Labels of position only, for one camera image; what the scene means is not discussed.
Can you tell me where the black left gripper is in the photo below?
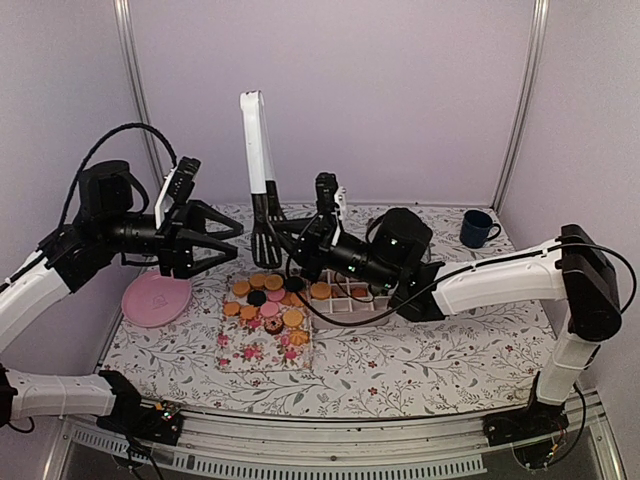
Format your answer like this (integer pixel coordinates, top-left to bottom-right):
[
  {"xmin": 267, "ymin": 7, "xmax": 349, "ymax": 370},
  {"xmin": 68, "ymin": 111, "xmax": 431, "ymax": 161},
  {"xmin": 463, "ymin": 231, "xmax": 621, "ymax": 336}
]
[{"xmin": 99, "ymin": 198, "xmax": 243, "ymax": 277}]

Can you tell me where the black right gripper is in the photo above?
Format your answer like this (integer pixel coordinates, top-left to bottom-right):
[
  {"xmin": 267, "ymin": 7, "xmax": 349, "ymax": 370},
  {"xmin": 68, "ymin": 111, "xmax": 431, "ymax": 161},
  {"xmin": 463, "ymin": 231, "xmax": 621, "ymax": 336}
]
[{"xmin": 265, "ymin": 217, "xmax": 399, "ymax": 292}]

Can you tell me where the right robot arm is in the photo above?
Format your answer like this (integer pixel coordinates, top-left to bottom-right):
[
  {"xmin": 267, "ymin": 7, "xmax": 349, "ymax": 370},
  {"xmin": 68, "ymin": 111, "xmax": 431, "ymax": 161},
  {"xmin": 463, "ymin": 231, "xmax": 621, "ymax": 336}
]
[{"xmin": 267, "ymin": 207, "xmax": 626, "ymax": 446}]

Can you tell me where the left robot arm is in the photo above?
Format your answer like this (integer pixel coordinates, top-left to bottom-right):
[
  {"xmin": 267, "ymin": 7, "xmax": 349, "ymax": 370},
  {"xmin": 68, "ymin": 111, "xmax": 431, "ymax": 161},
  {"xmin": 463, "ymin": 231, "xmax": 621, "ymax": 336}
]
[{"xmin": 1, "ymin": 123, "xmax": 243, "ymax": 434}]

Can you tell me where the yellow dotted round biscuit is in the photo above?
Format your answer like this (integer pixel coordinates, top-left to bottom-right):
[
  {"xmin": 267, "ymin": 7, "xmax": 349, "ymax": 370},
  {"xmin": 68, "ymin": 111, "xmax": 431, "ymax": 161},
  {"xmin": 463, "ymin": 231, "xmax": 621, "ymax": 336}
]
[{"xmin": 310, "ymin": 282, "xmax": 332, "ymax": 300}]

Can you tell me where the black sandwich cookie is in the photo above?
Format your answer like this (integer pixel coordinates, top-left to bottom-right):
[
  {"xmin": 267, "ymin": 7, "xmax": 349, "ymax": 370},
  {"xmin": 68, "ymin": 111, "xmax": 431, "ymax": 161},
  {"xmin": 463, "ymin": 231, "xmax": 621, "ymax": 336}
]
[{"xmin": 247, "ymin": 290, "xmax": 268, "ymax": 307}]

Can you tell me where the pink sandwich cookie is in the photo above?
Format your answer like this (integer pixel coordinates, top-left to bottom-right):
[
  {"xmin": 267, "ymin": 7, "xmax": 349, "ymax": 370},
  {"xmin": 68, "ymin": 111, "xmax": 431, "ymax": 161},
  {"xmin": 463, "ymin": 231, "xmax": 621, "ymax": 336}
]
[{"xmin": 260, "ymin": 302, "xmax": 279, "ymax": 318}]

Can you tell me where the pink tin with white dividers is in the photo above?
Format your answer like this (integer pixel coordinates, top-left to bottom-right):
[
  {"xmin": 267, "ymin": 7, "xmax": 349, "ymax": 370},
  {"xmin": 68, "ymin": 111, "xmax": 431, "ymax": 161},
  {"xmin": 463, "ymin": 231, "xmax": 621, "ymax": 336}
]
[{"xmin": 305, "ymin": 270, "xmax": 391, "ymax": 329}]

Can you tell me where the chocolate sprinkle donut cookie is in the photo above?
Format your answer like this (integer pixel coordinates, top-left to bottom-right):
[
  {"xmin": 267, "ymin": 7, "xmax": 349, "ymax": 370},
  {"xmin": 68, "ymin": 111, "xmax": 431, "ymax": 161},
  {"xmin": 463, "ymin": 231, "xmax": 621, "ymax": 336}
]
[{"xmin": 264, "ymin": 318, "xmax": 284, "ymax": 336}]

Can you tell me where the pink round plate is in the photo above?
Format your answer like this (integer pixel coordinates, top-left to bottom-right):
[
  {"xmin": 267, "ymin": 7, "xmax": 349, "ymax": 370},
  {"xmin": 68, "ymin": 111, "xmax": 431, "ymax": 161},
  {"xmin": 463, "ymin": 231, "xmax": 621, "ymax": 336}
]
[{"xmin": 121, "ymin": 271, "xmax": 192, "ymax": 329}]

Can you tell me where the swirl butter cookie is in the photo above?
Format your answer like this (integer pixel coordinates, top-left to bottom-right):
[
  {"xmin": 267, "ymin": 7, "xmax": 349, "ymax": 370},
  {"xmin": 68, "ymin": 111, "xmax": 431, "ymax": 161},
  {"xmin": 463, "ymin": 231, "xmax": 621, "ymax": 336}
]
[{"xmin": 289, "ymin": 329, "xmax": 310, "ymax": 347}]

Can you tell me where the floral patterned tablecloth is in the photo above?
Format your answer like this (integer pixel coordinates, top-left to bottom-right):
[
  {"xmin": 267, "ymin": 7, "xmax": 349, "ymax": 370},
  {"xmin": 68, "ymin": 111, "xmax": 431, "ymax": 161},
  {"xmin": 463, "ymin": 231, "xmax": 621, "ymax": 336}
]
[{"xmin": 97, "ymin": 201, "xmax": 571, "ymax": 419}]

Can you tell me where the floral rectangular tray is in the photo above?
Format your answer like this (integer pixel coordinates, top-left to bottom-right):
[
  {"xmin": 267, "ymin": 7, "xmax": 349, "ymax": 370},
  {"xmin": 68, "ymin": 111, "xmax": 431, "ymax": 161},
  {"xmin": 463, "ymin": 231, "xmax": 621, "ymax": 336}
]
[{"xmin": 215, "ymin": 269, "xmax": 314, "ymax": 373}]

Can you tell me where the dark blue mug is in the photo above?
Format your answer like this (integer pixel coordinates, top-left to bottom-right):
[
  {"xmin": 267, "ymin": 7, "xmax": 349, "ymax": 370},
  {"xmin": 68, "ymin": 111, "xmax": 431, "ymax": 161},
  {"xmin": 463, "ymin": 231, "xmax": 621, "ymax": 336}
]
[{"xmin": 459, "ymin": 210, "xmax": 502, "ymax": 249}]

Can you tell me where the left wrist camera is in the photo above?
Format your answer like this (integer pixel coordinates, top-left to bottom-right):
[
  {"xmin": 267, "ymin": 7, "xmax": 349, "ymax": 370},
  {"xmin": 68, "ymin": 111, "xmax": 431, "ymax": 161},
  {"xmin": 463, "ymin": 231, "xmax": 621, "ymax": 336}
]
[{"xmin": 153, "ymin": 157, "xmax": 201, "ymax": 230}]

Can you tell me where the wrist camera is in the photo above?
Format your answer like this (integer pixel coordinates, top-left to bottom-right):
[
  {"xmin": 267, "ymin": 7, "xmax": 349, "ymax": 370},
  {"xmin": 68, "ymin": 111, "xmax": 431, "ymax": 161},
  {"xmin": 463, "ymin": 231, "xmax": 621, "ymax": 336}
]
[
  {"xmin": 315, "ymin": 172, "xmax": 347, "ymax": 231},
  {"xmin": 153, "ymin": 157, "xmax": 201, "ymax": 230}
]

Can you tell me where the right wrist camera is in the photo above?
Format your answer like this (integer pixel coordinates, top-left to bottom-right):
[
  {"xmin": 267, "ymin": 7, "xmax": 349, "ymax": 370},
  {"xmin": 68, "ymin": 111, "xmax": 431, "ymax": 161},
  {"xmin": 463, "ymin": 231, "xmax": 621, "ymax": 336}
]
[{"xmin": 315, "ymin": 172, "xmax": 347, "ymax": 231}]

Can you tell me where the aluminium front rail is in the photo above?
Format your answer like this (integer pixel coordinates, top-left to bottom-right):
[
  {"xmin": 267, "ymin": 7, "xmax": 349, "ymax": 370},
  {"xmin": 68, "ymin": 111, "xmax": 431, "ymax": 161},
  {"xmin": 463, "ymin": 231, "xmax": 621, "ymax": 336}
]
[{"xmin": 44, "ymin": 391, "xmax": 629, "ymax": 479}]

